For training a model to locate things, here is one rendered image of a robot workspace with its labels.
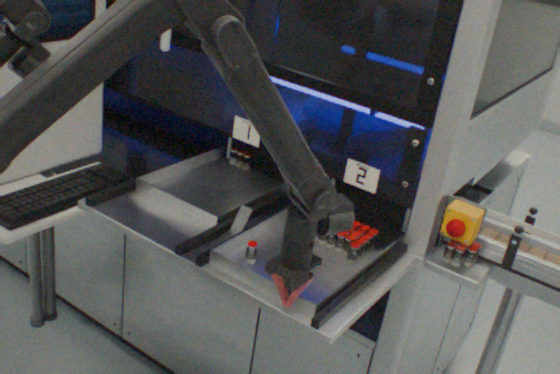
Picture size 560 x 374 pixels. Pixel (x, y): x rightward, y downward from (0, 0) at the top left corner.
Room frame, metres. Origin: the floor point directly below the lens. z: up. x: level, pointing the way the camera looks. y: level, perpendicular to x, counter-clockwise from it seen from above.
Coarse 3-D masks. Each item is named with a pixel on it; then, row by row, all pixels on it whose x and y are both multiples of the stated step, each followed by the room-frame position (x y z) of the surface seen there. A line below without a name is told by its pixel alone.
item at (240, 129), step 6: (234, 120) 1.56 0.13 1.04; (240, 120) 1.55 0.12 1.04; (246, 120) 1.54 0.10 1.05; (234, 126) 1.56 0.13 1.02; (240, 126) 1.55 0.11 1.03; (246, 126) 1.54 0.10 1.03; (252, 126) 1.53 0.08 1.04; (234, 132) 1.56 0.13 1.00; (240, 132) 1.55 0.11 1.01; (246, 132) 1.54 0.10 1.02; (252, 132) 1.53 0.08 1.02; (240, 138) 1.55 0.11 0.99; (246, 138) 1.54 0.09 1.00; (252, 138) 1.53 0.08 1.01; (258, 138) 1.52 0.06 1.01; (252, 144) 1.52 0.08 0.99; (258, 144) 1.52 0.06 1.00
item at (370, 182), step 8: (352, 160) 1.38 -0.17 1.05; (352, 168) 1.38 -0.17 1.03; (368, 168) 1.35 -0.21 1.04; (344, 176) 1.38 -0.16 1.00; (352, 176) 1.37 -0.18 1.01; (368, 176) 1.35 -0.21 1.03; (376, 176) 1.34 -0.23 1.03; (352, 184) 1.37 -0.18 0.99; (360, 184) 1.36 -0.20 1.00; (368, 184) 1.35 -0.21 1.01; (376, 184) 1.34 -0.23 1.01
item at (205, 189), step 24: (168, 168) 1.48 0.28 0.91; (192, 168) 1.56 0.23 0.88; (216, 168) 1.58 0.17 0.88; (240, 168) 1.61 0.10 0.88; (144, 192) 1.37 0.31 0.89; (168, 192) 1.33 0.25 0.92; (192, 192) 1.42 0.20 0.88; (216, 192) 1.44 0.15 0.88; (240, 192) 1.46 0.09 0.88; (264, 192) 1.41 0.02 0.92; (192, 216) 1.29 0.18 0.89; (216, 216) 1.25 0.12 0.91
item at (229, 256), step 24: (240, 240) 1.19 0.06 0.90; (264, 240) 1.24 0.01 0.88; (216, 264) 1.10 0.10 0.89; (240, 264) 1.07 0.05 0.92; (264, 264) 1.14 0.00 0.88; (336, 264) 1.18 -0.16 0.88; (360, 264) 1.20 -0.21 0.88; (264, 288) 1.03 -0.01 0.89; (312, 288) 1.07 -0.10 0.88; (336, 288) 1.04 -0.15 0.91; (312, 312) 0.97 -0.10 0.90
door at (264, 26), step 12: (228, 0) 1.61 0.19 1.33; (240, 0) 1.59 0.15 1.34; (252, 0) 1.57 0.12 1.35; (264, 0) 1.55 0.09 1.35; (276, 0) 1.53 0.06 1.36; (240, 12) 1.58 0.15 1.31; (252, 12) 1.57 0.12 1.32; (264, 12) 1.55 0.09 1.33; (276, 12) 1.53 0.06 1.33; (180, 24) 1.69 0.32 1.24; (252, 24) 1.56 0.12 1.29; (264, 24) 1.55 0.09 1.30; (276, 24) 1.53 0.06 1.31; (192, 36) 1.66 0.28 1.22; (252, 36) 1.56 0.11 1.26; (264, 36) 1.54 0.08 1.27; (264, 48) 1.54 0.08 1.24; (264, 60) 1.54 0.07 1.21
